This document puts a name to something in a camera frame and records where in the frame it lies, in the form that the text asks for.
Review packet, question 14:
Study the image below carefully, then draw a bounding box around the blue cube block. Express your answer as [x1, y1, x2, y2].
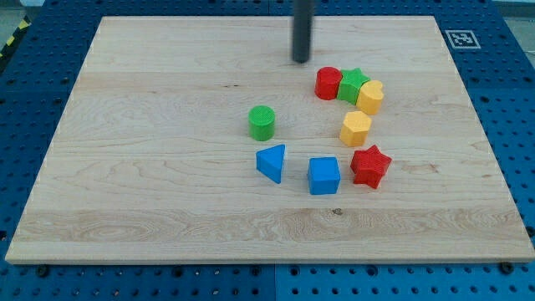
[308, 156, 340, 195]

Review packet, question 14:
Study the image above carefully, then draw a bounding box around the yellow black hazard tape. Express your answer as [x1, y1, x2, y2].
[1, 16, 32, 60]

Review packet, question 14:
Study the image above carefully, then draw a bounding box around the yellow heart block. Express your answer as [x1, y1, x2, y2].
[356, 80, 385, 115]

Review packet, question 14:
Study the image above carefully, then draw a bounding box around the green star block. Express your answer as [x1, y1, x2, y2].
[337, 68, 370, 105]

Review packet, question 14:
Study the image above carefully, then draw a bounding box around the red cylinder block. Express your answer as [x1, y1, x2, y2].
[314, 66, 342, 100]

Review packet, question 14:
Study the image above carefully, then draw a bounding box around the white fiducial marker tag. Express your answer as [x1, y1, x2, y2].
[445, 29, 481, 49]

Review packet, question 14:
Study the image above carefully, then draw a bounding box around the light wooden board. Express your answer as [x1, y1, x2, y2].
[5, 16, 534, 265]

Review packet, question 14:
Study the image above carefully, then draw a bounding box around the red star block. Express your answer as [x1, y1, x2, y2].
[350, 145, 392, 189]

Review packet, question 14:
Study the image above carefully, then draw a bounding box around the blue triangle block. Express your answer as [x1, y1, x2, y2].
[256, 144, 286, 184]

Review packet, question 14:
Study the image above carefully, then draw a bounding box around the yellow pentagon block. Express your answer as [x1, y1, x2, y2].
[339, 111, 372, 146]

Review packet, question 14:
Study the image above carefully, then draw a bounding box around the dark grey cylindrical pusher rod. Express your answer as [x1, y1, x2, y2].
[292, 0, 313, 64]

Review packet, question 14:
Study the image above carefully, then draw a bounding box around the green cylinder block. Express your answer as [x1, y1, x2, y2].
[248, 105, 276, 141]

